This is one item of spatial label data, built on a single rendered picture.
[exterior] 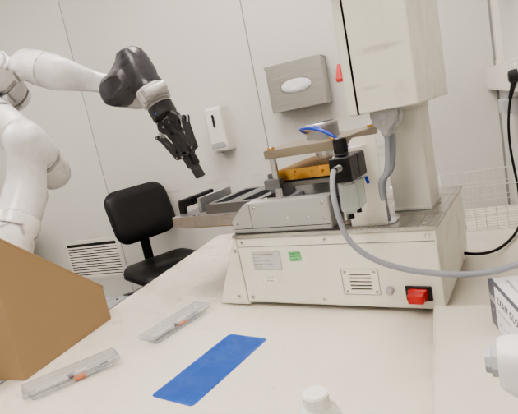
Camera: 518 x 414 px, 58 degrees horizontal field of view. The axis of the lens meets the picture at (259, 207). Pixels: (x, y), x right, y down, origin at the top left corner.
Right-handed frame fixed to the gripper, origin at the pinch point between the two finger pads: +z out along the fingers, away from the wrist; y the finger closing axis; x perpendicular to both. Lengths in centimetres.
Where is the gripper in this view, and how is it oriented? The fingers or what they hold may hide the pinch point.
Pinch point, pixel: (194, 166)
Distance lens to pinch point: 134.4
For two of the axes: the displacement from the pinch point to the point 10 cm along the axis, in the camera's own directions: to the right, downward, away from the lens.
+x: -4.4, 2.4, -8.7
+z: 5.0, 8.6, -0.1
